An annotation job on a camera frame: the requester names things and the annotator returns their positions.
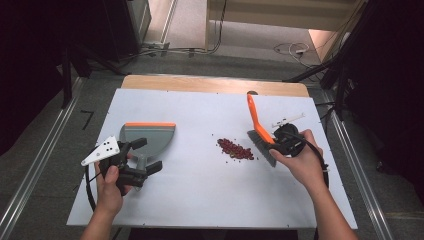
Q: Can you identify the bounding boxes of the black cabinet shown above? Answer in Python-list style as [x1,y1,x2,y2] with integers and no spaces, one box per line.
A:
[101,0,153,63]

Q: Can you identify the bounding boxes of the light wooden furniture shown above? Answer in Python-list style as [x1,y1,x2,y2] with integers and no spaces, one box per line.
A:
[205,0,368,51]

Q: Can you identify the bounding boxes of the white board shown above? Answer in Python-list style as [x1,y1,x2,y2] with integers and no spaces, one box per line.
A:
[66,88,358,230]

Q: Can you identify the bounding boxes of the white floor cable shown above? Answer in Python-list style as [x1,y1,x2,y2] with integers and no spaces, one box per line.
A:
[273,41,312,60]

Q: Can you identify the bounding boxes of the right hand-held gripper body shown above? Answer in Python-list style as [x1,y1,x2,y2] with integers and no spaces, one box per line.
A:
[271,112,307,158]

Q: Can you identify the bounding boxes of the black floor cables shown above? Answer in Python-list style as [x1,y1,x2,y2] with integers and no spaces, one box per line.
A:
[123,0,229,60]

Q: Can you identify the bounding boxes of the left hand-held gripper black cable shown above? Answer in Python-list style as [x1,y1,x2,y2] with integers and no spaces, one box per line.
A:
[84,164,102,213]

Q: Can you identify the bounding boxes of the black metal stand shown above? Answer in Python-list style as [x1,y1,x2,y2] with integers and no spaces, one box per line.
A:
[59,41,129,110]
[282,0,378,121]

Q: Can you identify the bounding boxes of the person's left hand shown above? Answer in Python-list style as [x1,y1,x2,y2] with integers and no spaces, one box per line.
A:
[94,162,125,217]

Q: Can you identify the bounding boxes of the person's dark clothing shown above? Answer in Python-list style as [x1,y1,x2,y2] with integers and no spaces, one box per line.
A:
[128,228,299,240]

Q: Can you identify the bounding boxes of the black curtain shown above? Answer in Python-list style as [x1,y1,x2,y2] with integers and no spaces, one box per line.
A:
[344,0,424,196]
[0,0,109,157]

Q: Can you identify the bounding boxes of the wooden table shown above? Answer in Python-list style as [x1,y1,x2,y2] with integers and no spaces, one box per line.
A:
[120,74,310,98]

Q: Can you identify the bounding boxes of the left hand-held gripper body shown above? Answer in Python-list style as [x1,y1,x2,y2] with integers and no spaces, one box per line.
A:
[80,135,148,197]

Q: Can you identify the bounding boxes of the aluminium floor rail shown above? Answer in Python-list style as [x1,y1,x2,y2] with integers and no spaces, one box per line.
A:
[323,91,395,240]
[0,77,84,240]

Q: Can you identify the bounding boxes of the person's right hand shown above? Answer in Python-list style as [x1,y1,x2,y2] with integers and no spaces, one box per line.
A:
[269,129,330,193]

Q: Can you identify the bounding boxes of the orange-handled grey brush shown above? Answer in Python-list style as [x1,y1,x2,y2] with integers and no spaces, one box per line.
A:
[246,93,278,168]

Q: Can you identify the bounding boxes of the group of red beans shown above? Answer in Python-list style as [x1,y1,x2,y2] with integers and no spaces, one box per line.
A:
[211,134,256,164]

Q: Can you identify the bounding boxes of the hand-held gripper black cable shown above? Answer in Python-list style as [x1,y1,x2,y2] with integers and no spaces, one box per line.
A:
[84,164,102,213]
[281,130,331,190]

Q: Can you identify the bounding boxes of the grey dustpan with orange edge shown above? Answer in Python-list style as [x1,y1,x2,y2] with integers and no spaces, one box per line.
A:
[119,121,177,192]

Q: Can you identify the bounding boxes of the right hand-held gripper black cable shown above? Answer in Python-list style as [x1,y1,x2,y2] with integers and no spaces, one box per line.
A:
[281,130,331,190]

